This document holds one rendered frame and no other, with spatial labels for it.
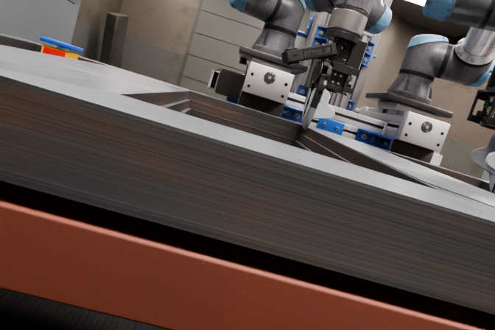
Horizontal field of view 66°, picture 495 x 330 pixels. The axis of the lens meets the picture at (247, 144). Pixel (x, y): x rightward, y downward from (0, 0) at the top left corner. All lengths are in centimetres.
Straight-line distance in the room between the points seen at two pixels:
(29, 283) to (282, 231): 14
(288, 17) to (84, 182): 114
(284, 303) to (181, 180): 9
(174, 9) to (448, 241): 812
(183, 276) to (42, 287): 8
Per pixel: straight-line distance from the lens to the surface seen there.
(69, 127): 22
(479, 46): 137
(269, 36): 129
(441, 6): 81
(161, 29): 825
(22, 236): 24
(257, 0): 125
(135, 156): 21
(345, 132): 132
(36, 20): 120
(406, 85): 140
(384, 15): 103
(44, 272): 25
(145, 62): 824
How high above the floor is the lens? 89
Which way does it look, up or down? 7 degrees down
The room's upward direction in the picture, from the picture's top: 17 degrees clockwise
